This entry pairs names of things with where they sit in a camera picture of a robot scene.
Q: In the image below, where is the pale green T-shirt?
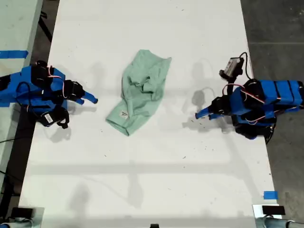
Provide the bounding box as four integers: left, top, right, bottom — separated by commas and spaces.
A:
105, 49, 172, 137

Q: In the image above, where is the black stand leg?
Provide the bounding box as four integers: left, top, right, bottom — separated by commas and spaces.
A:
38, 0, 54, 43

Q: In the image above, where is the shiny metal plate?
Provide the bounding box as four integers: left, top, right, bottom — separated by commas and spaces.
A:
252, 204, 283, 224
9, 207, 45, 228

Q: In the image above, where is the black camera stalk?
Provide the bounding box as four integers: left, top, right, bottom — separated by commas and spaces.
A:
223, 76, 238, 96

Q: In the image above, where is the black camera cable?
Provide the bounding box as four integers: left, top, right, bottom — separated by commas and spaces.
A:
238, 52, 254, 80

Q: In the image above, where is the long blue tape strip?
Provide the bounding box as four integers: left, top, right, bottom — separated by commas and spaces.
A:
0, 50, 29, 59

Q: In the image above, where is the small black box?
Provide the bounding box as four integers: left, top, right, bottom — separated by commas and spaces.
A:
262, 205, 285, 216
11, 207, 34, 218

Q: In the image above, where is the black and grey camera box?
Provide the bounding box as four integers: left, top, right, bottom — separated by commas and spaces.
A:
219, 57, 245, 79

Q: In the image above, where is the square blue tape piece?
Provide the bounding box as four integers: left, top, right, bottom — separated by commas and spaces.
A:
263, 190, 278, 200

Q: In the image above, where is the black camera box with strap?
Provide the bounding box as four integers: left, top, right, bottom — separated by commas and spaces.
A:
41, 108, 71, 130

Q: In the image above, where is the pale side table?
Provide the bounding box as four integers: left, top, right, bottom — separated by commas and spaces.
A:
0, 0, 45, 181

